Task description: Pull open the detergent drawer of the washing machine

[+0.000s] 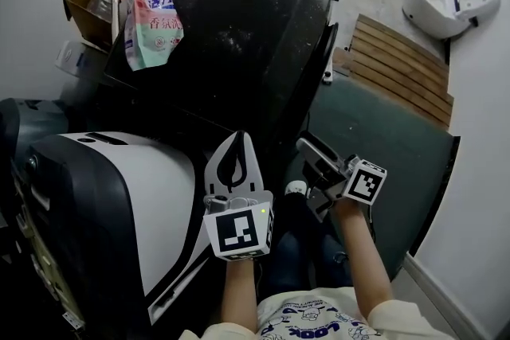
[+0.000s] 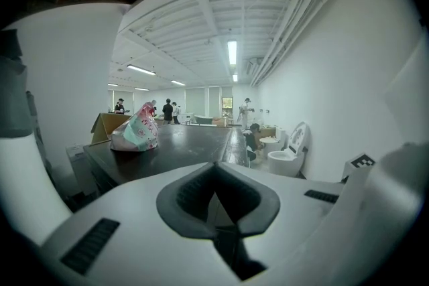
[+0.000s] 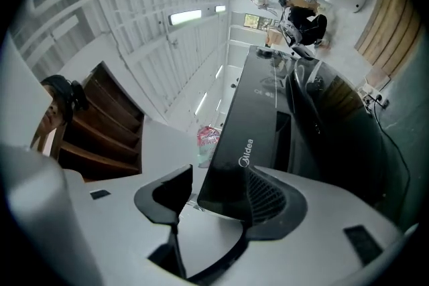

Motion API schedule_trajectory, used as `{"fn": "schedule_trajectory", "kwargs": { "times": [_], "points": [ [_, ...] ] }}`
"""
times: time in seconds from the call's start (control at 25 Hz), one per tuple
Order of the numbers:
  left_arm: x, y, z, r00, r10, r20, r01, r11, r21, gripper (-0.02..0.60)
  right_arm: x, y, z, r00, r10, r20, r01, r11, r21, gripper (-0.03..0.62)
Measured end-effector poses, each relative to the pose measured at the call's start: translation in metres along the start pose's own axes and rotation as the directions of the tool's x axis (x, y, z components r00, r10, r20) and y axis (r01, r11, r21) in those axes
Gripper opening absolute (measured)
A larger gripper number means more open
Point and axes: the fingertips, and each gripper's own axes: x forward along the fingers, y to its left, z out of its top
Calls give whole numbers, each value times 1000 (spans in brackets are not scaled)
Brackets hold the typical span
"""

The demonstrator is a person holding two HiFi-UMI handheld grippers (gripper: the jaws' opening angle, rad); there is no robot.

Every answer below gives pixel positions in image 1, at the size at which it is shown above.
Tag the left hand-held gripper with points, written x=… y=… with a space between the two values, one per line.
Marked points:
x=237 y=229

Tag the wooden slatted floor mat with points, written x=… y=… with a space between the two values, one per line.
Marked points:
x=398 y=63

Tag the white power strip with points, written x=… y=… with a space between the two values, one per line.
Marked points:
x=327 y=75

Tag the pink and green detergent pouch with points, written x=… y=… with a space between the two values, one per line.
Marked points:
x=153 y=36

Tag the grey rounded appliance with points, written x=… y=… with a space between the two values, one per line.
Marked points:
x=40 y=123

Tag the person's blue jeans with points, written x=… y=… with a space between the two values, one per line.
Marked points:
x=295 y=259

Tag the person's cream printed shirt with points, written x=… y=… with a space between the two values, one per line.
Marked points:
x=311 y=314

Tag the white rod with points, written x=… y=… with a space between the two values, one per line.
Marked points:
x=115 y=4

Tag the black front-load washing machine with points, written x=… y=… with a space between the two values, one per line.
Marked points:
x=239 y=32

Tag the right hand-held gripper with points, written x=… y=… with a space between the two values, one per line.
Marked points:
x=364 y=183

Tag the white toilet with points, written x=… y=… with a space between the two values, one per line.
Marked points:
x=434 y=8

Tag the person's right forearm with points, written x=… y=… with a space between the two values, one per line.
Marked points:
x=362 y=259

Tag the white and black appliance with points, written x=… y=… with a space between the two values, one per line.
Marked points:
x=151 y=191

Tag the person's left white shoe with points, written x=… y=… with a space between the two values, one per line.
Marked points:
x=296 y=188

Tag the dark green floor mat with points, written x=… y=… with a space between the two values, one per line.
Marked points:
x=378 y=139

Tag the white plastic box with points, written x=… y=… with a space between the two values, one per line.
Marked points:
x=69 y=57

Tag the person's left forearm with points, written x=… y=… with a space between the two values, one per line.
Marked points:
x=239 y=294

